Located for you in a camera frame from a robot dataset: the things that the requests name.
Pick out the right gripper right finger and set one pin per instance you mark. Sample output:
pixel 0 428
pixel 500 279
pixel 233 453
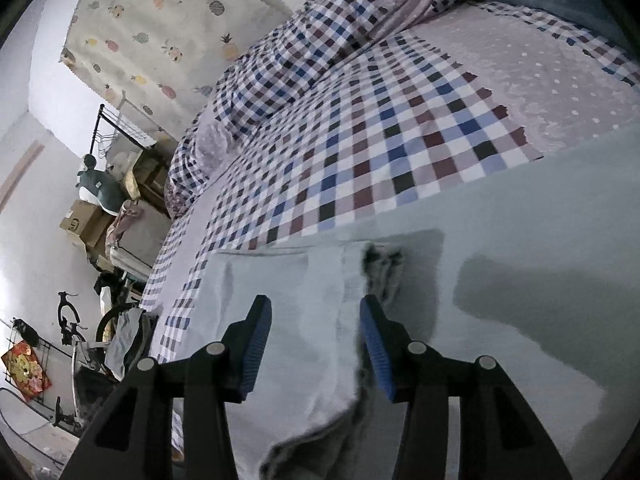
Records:
pixel 464 419

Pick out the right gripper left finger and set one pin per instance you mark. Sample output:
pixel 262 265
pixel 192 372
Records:
pixel 130 436

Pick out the light grey garment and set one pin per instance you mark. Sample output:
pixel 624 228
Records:
pixel 537 266

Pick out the black bicycle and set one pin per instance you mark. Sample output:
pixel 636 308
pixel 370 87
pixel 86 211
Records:
pixel 97 366

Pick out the red festive poster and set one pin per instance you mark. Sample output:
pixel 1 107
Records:
pixel 26 371

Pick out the brown cardboard box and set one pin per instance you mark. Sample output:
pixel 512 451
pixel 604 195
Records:
pixel 86 224

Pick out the green plush toy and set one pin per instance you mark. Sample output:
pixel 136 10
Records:
pixel 99 188

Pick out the black metal rack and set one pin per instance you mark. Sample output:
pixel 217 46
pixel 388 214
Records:
pixel 113 133

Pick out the checkered plaid bed sheet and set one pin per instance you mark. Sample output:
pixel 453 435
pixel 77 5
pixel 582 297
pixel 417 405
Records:
pixel 482 88

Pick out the pineapple print curtain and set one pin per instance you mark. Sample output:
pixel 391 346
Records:
pixel 162 58

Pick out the checkered plaid rolled quilt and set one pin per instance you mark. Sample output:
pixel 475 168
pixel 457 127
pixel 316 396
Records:
pixel 276 72

